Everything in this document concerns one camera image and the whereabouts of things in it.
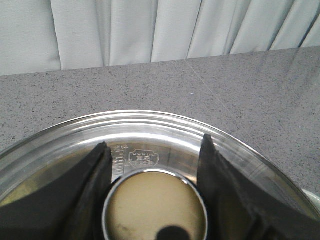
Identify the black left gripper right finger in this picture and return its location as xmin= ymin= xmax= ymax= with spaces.
xmin=196 ymin=134 xmax=320 ymax=240

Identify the white curtain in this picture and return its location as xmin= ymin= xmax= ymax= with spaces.
xmin=0 ymin=0 xmax=320 ymax=76

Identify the pale green electric cooking pot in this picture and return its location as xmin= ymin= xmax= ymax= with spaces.
xmin=0 ymin=138 xmax=320 ymax=218

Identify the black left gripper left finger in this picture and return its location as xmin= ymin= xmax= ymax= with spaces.
xmin=0 ymin=142 xmax=113 ymax=240

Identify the glass pot lid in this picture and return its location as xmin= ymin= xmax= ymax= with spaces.
xmin=0 ymin=109 xmax=318 ymax=240

